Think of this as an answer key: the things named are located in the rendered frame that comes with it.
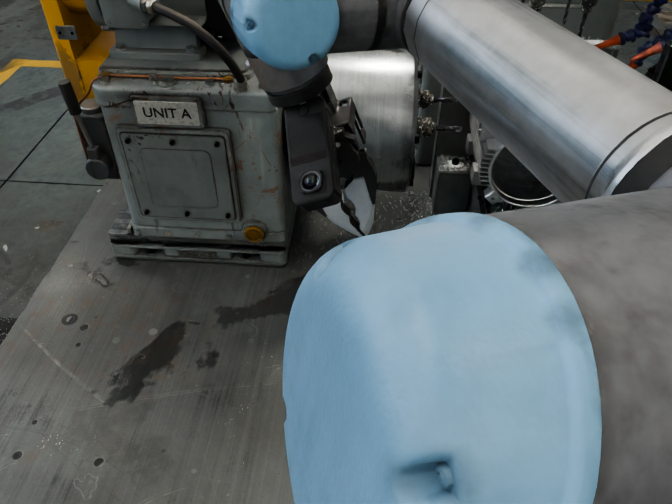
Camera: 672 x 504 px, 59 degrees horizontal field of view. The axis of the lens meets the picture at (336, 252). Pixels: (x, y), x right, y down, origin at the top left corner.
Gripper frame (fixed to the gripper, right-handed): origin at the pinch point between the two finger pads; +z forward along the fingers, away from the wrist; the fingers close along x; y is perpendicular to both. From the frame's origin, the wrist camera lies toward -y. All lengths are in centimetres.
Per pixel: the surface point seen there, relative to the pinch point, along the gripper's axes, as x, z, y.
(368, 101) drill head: -0.2, -0.8, 31.2
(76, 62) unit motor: 43, -21, 35
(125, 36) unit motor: 34, -22, 36
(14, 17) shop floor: 279, 11, 348
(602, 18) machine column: -42, 13, 62
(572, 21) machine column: -36, 11, 62
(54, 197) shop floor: 170, 54, 146
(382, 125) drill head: -1.3, 2.9, 29.1
